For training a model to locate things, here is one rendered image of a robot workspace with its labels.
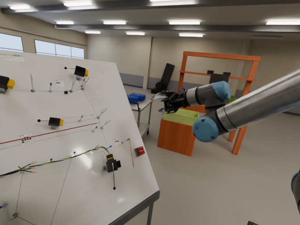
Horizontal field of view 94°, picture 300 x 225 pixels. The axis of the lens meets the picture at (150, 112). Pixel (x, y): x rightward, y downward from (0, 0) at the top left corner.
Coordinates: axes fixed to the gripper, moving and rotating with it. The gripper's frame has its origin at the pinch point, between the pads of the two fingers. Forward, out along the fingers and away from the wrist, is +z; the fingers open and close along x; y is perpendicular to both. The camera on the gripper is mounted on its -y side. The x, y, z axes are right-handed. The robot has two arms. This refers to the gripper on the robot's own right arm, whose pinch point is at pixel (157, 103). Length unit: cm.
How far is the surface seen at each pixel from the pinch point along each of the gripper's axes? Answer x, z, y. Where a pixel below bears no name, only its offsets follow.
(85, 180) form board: 16, 29, 44
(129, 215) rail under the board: 47, 20, 40
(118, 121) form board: 4.3, 33.6, 6.7
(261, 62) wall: 246, -2, -902
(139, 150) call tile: 25.8, 22.8, 10.8
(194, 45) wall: 19, 289, -867
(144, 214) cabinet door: 67, 29, 30
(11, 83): -40, 39, 40
